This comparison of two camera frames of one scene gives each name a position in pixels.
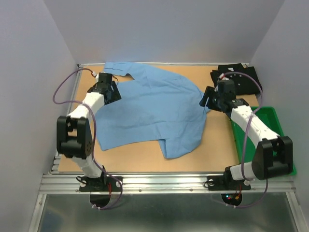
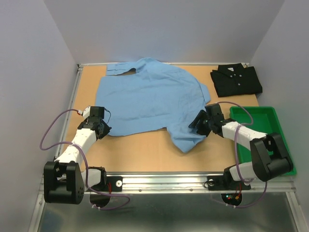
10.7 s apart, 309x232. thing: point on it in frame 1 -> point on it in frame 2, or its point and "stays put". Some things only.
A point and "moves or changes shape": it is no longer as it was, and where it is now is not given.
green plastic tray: (269, 116) stays put
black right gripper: (210, 92) -> (196, 122)
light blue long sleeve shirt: (157, 105) moves or changes shape
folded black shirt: (244, 85) stays put
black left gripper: (116, 95) -> (105, 131)
